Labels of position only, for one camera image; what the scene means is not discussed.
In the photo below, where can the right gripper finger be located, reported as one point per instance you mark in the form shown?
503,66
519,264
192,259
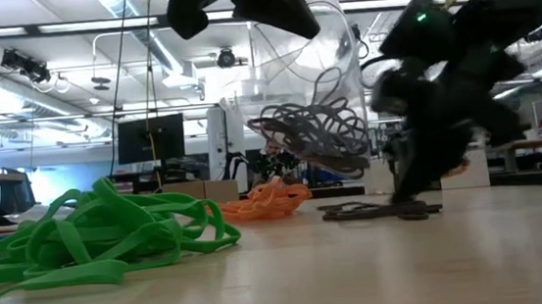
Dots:
450,151
415,169

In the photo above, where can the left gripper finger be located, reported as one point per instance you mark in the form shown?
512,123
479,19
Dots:
278,4

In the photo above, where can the black rubber bands bunch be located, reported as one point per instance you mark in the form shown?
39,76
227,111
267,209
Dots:
318,133

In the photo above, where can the orange rubber bands pile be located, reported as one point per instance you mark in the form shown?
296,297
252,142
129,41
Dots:
266,204

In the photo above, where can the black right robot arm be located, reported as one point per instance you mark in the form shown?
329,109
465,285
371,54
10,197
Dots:
509,3

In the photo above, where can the green rubber bands pile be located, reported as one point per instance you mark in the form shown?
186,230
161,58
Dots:
80,274

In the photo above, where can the black beam with light strips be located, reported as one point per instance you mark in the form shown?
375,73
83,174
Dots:
163,20

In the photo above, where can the black computer monitor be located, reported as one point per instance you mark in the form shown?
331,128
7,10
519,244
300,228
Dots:
171,141

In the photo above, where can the brown cardboard box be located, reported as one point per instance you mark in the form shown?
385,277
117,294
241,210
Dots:
215,191

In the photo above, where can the round black ceiling camera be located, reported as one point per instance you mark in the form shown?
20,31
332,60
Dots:
226,58

